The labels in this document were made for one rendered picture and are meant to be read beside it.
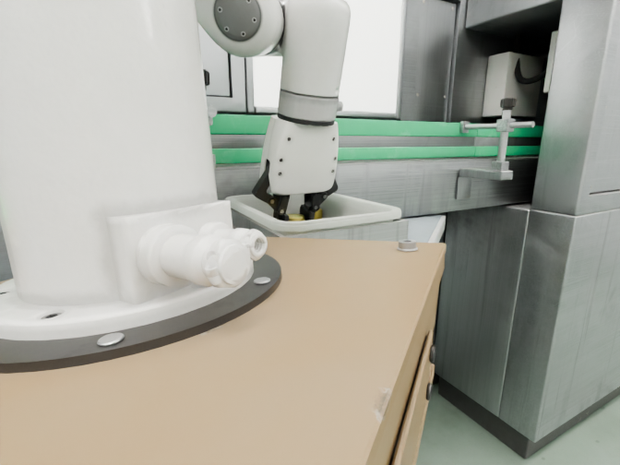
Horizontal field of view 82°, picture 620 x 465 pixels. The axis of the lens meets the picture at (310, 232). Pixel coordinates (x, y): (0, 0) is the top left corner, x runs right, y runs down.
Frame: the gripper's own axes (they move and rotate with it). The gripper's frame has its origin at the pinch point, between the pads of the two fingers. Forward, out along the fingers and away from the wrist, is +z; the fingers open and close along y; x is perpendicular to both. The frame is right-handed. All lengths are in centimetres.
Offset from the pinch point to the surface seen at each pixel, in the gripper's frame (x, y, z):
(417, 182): -10.9, -37.3, 0.0
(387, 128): -15.9, -29.7, -10.5
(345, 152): -15.1, -19.1, -5.8
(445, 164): -11.5, -45.7, -3.6
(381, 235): 14.8, -3.3, -4.9
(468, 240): -16, -73, 23
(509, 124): -3, -52, -15
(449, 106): -35, -71, -13
